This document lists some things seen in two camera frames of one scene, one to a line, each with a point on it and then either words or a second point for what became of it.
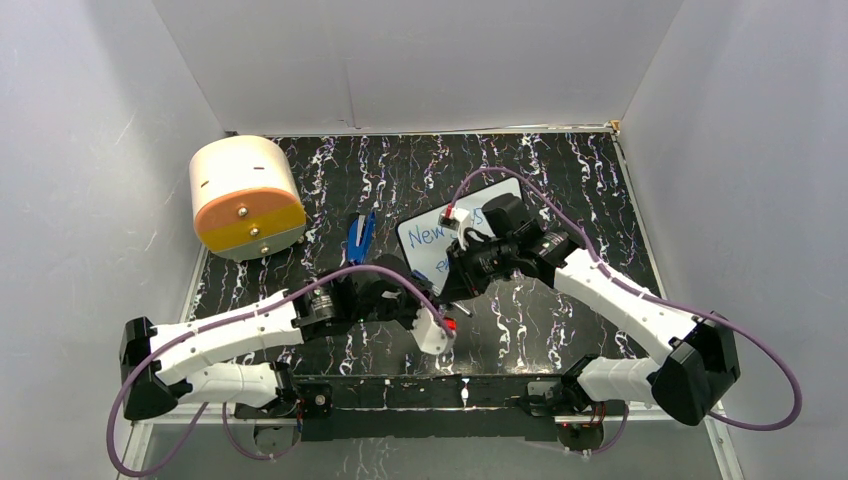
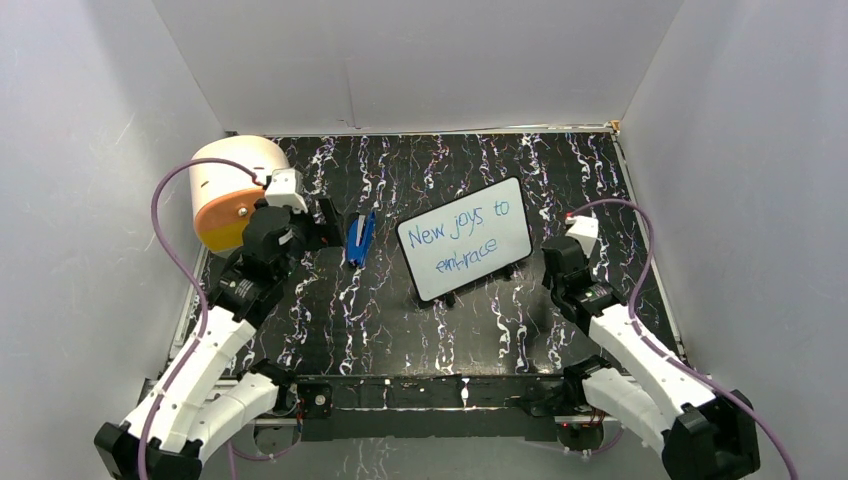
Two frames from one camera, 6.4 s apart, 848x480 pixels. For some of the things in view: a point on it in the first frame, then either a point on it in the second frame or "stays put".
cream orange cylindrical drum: (246, 204) stays put
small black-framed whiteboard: (427, 237) stays put
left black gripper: (417, 305) -> (325, 235)
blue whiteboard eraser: (360, 232) stays put
